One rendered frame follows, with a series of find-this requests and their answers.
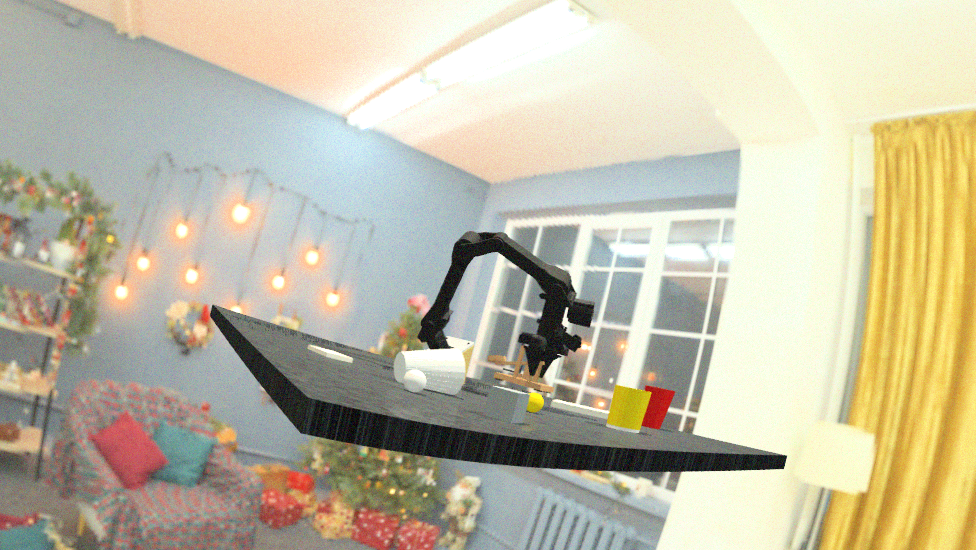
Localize red plastic cup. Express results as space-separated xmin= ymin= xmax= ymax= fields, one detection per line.
xmin=641 ymin=386 xmax=675 ymax=429

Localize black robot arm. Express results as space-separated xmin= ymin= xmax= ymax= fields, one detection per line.
xmin=417 ymin=231 xmax=595 ymax=352

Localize yellow ball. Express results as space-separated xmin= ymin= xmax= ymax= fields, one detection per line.
xmin=526 ymin=393 xmax=544 ymax=413

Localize yellow cup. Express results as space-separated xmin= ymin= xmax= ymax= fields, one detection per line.
xmin=606 ymin=384 xmax=652 ymax=433

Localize white ball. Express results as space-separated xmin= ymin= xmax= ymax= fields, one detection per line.
xmin=403 ymin=370 xmax=426 ymax=392

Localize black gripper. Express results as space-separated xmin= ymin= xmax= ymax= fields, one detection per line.
xmin=518 ymin=316 xmax=569 ymax=378

